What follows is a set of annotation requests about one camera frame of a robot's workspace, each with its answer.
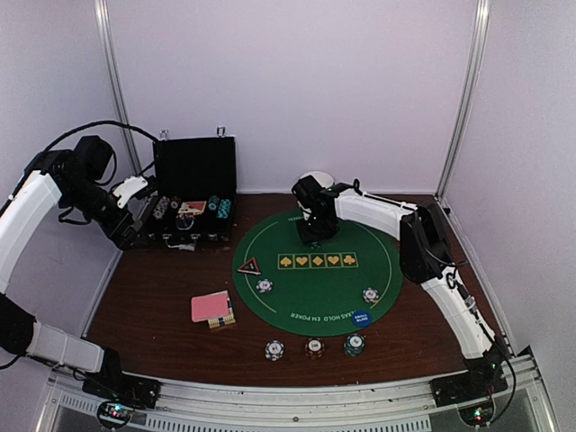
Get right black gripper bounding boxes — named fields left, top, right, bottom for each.
left=298, top=212, right=338, bottom=244

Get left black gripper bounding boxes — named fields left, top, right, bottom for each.
left=63, top=176, right=151, bottom=250

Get red black all-in triangle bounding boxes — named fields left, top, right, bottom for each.
left=237, top=257, right=262, bottom=275

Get blue tan ten chip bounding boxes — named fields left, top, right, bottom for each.
left=256, top=278, right=274, bottom=293

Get blue small blind button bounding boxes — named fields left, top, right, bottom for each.
left=352, top=310, right=373, bottom=328

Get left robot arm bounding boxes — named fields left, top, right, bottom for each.
left=1, top=136, right=153, bottom=400

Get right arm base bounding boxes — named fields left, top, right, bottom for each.
left=430, top=373, right=509, bottom=407

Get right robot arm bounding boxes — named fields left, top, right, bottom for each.
left=292, top=175, right=507, bottom=398

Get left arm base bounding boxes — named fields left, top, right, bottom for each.
left=82, top=374, right=161, bottom=410

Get white ceramic bowl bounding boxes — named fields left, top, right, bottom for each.
left=300, top=171, right=335, bottom=188

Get tan blue chips in case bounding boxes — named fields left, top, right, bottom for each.
left=152, top=196, right=170, bottom=221

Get brown chips in case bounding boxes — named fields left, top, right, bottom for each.
left=169, top=197, right=182, bottom=210

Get clear dealer button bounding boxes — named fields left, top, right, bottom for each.
left=175, top=214, right=194, bottom=230

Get round green poker mat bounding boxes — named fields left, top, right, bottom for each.
left=232, top=210, right=403, bottom=337

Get card pack in case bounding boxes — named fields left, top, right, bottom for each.
left=178, top=201, right=206, bottom=215

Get black poker chip case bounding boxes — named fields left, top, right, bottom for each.
left=143, top=136, right=237, bottom=247

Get green blue chips in case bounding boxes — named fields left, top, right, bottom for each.
left=207, top=195, right=221, bottom=212

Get teal chips in case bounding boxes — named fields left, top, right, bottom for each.
left=216, top=199, right=232, bottom=220

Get brown black chip stack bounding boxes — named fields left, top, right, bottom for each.
left=304, top=337, right=325, bottom=359

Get green blue chip stack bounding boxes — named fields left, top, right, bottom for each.
left=343, top=334, right=365, bottom=356

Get red-backed card deck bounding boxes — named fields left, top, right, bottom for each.
left=191, top=292, right=229, bottom=322

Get gold blue card box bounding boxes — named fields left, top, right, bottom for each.
left=208, top=291, right=236, bottom=330

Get blue tan chip stack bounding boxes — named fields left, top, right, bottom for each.
left=265, top=340, right=285, bottom=361

